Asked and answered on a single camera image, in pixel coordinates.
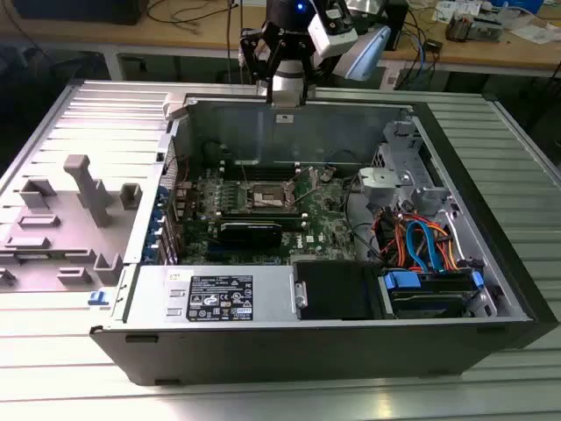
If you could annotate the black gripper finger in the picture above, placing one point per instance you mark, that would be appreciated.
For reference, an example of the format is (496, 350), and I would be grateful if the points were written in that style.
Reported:
(246, 48)
(317, 72)

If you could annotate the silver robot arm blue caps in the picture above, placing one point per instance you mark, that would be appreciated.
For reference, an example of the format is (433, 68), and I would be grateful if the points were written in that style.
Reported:
(368, 52)

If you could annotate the black RAM slot bank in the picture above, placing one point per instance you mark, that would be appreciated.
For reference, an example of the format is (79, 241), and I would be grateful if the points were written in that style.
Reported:
(263, 172)

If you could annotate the CPU socket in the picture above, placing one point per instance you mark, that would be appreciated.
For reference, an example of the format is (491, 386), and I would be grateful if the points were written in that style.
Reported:
(267, 197)

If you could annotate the white case latch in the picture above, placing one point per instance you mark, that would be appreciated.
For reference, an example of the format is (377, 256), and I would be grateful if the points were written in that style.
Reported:
(175, 107)

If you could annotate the black upright speaker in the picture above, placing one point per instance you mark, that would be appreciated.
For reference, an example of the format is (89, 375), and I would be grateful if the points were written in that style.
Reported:
(399, 22)

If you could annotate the coin cell battery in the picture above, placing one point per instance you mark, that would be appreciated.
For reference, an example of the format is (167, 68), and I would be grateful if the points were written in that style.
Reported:
(324, 176)

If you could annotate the silver drive cage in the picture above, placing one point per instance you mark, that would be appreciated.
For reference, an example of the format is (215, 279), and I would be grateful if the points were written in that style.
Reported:
(403, 149)

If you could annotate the small black desk item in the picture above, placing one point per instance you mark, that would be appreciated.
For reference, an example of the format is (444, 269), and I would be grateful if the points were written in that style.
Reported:
(435, 45)

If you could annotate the printed leaflet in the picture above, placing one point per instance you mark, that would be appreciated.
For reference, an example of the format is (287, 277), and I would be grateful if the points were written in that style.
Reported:
(442, 12)

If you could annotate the small finned metal device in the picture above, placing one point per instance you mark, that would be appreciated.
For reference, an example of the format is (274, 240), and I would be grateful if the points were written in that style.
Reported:
(458, 28)

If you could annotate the green motherboard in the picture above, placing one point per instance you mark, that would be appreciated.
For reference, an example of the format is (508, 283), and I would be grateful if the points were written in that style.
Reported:
(324, 219)

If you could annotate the wooden workbench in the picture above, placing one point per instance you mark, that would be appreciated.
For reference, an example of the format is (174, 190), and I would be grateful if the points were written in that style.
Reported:
(482, 54)

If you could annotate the large black box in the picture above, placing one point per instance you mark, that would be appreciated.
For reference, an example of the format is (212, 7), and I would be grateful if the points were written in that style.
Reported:
(79, 11)

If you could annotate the grey electronics box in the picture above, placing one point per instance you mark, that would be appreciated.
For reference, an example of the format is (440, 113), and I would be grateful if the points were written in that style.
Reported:
(486, 28)

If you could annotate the black graphics card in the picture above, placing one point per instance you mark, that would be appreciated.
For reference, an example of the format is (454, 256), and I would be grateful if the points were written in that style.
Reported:
(250, 237)

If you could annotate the white paper sheet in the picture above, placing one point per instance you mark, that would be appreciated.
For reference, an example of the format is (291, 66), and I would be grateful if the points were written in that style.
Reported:
(532, 34)

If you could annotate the hard disk in blue carrier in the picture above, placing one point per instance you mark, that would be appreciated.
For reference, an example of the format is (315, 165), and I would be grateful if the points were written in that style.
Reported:
(425, 302)

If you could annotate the grey parts rack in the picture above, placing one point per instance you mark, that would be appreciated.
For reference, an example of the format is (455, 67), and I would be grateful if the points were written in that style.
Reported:
(66, 245)

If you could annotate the silver power supply with label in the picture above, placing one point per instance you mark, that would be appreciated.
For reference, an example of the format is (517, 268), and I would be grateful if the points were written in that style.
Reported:
(149, 298)

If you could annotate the black PC case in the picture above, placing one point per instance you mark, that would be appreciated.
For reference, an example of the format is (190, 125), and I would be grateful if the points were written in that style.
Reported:
(285, 351)

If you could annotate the small blue plastic clip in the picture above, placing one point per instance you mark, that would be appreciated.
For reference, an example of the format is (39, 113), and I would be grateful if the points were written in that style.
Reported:
(97, 299)

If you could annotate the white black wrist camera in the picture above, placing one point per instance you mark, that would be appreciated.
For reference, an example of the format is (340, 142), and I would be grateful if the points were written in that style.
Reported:
(331, 37)

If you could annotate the silver metal bracket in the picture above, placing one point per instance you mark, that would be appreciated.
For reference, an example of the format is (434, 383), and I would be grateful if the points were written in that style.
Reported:
(381, 177)

